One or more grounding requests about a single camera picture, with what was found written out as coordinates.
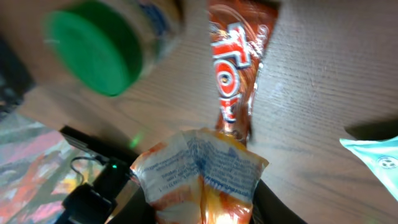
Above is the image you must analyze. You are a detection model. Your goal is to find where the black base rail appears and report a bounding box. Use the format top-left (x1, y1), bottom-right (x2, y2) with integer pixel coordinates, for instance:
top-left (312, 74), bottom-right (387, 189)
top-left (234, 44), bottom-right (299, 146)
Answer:
top-left (55, 126), bottom-right (138, 224)

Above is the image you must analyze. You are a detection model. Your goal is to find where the green lid jar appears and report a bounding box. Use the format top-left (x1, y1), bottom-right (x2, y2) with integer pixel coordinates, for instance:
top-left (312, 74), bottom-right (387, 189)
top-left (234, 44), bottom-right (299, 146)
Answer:
top-left (44, 0), bottom-right (184, 96)

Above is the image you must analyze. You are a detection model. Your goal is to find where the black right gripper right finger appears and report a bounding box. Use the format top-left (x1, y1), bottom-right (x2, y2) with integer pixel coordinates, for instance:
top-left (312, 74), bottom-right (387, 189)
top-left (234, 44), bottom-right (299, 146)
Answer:
top-left (251, 180), bottom-right (307, 224)

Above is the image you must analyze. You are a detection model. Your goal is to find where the mint Zappy wipes pack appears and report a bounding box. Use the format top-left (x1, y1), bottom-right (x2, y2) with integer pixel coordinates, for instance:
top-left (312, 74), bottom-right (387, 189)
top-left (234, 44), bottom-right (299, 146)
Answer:
top-left (340, 137), bottom-right (397, 200)

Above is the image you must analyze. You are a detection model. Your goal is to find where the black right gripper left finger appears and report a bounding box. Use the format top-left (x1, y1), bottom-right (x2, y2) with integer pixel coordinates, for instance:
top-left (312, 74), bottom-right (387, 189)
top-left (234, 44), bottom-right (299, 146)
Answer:
top-left (108, 187), bottom-right (155, 224)

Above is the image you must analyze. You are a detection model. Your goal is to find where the red Top chocolate bar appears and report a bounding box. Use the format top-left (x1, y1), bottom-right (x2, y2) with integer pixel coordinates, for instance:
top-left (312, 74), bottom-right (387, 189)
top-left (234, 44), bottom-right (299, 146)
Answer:
top-left (208, 0), bottom-right (281, 144)

